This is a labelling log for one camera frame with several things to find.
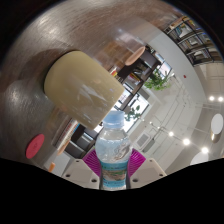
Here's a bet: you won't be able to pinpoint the cream ceramic cup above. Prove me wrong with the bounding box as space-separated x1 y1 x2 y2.
43 49 125 130

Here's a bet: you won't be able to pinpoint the small potted green plant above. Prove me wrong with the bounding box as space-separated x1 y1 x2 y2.
124 104 143 122

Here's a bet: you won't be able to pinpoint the black open shelf unit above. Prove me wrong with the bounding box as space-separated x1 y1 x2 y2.
64 46 163 159

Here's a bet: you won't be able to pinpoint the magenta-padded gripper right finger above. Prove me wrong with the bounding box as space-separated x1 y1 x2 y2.
129 148 168 190

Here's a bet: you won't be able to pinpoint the white wall panel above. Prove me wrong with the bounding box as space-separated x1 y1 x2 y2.
43 151 73 178

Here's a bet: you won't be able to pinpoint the bushy potted green plant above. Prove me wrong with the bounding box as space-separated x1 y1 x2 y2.
143 68 173 92

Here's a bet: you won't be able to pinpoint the tall dark bookshelf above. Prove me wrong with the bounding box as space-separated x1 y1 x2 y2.
163 14 223 66

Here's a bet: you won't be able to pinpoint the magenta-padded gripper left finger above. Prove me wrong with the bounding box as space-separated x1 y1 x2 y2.
62 148 102 190

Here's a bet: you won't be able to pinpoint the small ceiling spotlights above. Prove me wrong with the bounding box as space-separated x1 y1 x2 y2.
146 94 224 156

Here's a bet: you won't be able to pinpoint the clear water bottle blue cap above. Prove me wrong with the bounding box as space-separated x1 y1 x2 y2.
94 110 133 191

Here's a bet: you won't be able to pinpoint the flat round red coaster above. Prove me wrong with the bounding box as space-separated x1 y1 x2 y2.
25 133 46 160

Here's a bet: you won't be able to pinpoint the round white ceiling lights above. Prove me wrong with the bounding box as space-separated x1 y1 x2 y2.
189 113 224 166

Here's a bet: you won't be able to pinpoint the orange chairs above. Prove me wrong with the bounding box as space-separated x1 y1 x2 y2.
48 45 147 173

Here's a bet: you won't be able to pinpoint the ceiling air conditioner unit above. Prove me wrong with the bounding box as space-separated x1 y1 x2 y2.
134 133 156 151

